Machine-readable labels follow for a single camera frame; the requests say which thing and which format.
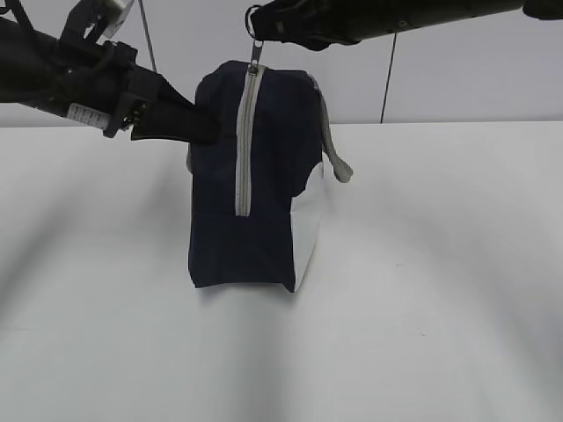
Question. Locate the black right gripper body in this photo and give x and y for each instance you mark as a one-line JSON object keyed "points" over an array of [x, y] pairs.
{"points": [[317, 25]]}

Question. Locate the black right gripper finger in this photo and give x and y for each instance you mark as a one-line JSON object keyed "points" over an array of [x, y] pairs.
{"points": [[277, 21]]}

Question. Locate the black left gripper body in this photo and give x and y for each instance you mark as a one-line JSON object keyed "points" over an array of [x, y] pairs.
{"points": [[137, 89]]}

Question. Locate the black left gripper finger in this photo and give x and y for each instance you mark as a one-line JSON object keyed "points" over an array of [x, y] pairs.
{"points": [[174, 118]]}

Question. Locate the navy blue lunch bag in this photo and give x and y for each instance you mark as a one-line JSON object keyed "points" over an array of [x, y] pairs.
{"points": [[258, 191]]}

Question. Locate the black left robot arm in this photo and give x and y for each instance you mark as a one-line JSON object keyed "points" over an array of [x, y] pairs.
{"points": [[99, 86]]}

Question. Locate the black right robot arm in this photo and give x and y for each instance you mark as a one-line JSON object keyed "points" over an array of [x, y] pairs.
{"points": [[415, 14]]}

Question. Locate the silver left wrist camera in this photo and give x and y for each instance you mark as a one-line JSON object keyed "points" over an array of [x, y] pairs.
{"points": [[89, 20]]}

